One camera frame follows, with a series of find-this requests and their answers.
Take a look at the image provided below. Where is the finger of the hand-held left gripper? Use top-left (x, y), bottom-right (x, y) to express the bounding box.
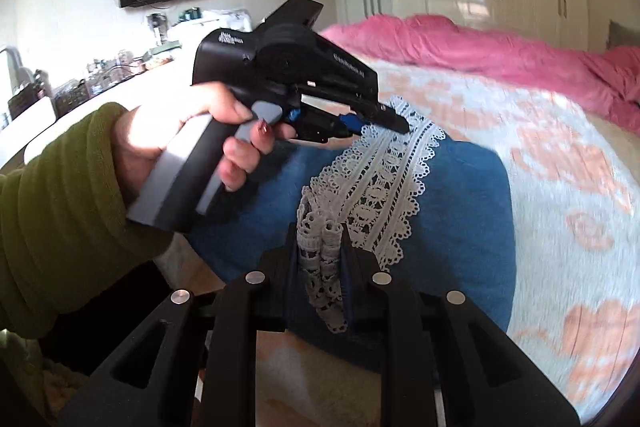
top-left (352, 101), bottom-right (412, 133)
top-left (320, 114), bottom-right (374, 140)

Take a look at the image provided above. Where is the pink duvet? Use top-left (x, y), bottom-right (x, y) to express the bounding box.
top-left (320, 13), bottom-right (640, 135)

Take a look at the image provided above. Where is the dark wicker basket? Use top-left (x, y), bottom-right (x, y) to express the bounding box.
top-left (52, 79), bottom-right (92, 118)

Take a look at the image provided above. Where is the person's left hand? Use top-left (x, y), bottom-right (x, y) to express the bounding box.
top-left (112, 82), bottom-right (277, 208)

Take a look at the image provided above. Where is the white peach fleece blanket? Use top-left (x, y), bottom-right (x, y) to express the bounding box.
top-left (152, 57), bottom-right (640, 427)

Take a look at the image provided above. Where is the white desk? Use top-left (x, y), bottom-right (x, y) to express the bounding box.
top-left (0, 42), bottom-right (201, 170)

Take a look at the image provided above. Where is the person's left forearm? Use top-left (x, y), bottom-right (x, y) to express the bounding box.
top-left (0, 102), bottom-right (176, 335)

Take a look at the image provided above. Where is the clutter of jars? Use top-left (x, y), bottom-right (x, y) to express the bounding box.
top-left (85, 49), bottom-right (168, 90)

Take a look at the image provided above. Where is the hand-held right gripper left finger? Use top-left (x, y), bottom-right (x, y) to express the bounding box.
top-left (60, 223), bottom-right (300, 427)

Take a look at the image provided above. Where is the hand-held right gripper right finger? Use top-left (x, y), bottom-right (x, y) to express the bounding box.
top-left (342, 241), bottom-right (581, 427)

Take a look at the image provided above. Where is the blue denim pants lace hem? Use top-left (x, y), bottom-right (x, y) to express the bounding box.
top-left (187, 96), bottom-right (517, 375)

